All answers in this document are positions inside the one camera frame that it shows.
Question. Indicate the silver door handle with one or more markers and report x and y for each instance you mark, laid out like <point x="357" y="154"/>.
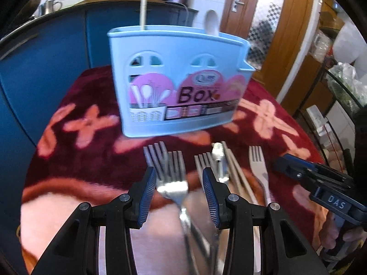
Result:
<point x="236" y="4"/>

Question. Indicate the wooden shelf unit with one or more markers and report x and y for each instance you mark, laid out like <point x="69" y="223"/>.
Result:
<point x="320" y="58"/>

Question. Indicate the white plastic spoon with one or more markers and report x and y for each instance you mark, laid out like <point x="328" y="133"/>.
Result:
<point x="211" y="23"/>

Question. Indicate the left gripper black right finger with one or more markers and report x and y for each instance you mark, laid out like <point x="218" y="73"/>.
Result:
<point x="284" y="249"/>

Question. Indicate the wooden door with glass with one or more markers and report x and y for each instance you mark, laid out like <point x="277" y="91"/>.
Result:
<point x="276" y="30"/>

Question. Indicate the steel fork front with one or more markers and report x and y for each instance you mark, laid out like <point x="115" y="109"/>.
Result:
<point x="177" y="189"/>

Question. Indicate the steel kettle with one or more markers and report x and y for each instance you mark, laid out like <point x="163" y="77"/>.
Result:
<point x="49" y="6"/>

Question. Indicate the white plastic bag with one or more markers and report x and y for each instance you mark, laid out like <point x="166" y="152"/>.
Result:
<point x="349" y="44"/>

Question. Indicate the blue lower kitchen cabinets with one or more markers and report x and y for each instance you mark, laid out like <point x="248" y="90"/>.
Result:
<point x="39" y="63"/>

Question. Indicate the white power strip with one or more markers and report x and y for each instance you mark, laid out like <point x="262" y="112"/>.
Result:
<point x="335" y="126"/>

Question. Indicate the steel fork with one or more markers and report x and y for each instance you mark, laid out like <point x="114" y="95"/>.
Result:
<point x="177" y="189"/>
<point x="157" y="156"/>
<point x="205" y="160"/>

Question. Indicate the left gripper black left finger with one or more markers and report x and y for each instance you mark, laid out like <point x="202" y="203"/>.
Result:
<point x="74" y="249"/>

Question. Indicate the beige wooden chopstick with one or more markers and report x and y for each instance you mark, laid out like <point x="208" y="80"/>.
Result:
<point x="142" y="15"/>

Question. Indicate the light blue utensil box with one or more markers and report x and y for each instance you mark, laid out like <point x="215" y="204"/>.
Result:
<point x="172" y="79"/>

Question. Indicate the pale fork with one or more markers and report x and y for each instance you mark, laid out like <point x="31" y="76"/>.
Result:
<point x="258" y="168"/>

